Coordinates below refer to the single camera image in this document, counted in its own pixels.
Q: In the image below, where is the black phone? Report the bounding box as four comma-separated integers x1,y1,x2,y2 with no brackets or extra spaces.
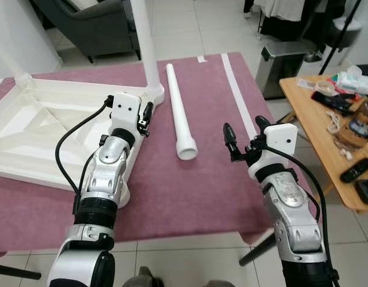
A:
311,91,355,114

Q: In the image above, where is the white teal wipes pack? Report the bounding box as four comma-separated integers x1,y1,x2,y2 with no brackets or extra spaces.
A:
336,66,368,95

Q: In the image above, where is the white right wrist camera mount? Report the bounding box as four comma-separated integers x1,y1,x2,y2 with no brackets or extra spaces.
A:
248,124,298,181

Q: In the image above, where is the black stand pole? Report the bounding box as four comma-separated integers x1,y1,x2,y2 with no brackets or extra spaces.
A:
318,0,364,76

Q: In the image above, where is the grey robot left foot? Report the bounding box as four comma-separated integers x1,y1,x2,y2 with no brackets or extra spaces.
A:
123,266,154,287

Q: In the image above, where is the white coiled cable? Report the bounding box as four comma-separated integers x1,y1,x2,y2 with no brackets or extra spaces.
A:
326,111,347,136

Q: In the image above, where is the clear tape roll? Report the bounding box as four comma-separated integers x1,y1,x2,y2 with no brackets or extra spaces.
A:
312,80,337,96

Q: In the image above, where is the maroon table cloth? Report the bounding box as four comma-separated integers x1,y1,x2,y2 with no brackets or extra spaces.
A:
0,53,325,253

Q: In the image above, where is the wooden side table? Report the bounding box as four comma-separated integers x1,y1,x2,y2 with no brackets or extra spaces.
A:
279,75,368,214

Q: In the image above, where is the grey robot right foot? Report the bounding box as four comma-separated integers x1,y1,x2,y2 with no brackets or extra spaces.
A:
203,280,235,287

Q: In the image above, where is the grey robot foot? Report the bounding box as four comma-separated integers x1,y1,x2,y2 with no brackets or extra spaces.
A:
123,266,154,287
203,280,235,287

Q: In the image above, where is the black remote control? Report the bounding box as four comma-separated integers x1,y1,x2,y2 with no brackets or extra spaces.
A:
340,158,368,184

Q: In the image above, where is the black rectangular device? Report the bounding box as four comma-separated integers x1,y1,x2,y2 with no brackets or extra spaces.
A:
354,179,368,206

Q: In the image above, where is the glass jar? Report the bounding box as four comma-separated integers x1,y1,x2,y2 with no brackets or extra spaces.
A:
345,90,368,150

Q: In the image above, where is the dark grey lidded bin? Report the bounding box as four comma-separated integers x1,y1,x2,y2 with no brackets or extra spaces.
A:
256,41,310,100

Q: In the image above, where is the dark grey armchair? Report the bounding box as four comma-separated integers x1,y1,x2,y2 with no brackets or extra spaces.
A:
31,0,142,65

